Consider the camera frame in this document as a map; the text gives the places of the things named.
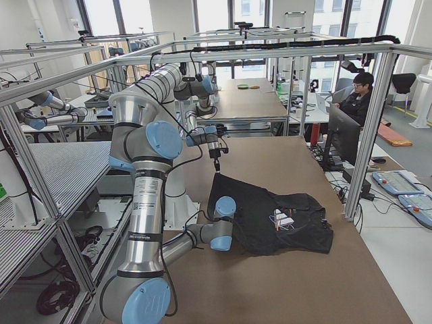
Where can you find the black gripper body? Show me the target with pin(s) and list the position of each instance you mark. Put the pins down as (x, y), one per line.
(214, 154)

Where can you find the black graphic t-shirt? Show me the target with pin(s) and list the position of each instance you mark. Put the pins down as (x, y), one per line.
(265, 222)

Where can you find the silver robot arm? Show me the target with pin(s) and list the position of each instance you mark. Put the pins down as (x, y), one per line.
(145, 142)
(201, 87)

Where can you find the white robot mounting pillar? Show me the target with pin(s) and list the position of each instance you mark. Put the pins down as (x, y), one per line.
(178, 205)

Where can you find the black Huawei monitor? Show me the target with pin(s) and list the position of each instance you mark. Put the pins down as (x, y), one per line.
(342, 140)

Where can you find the seated person in black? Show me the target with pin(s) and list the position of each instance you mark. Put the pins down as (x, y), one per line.
(357, 103)

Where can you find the teach pendant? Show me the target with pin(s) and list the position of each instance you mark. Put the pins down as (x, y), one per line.
(395, 183)
(419, 206)

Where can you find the striped metal workbench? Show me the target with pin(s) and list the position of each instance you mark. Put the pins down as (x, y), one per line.
(71, 170)

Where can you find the aluminium frame post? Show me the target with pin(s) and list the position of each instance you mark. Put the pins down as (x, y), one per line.
(380, 91)

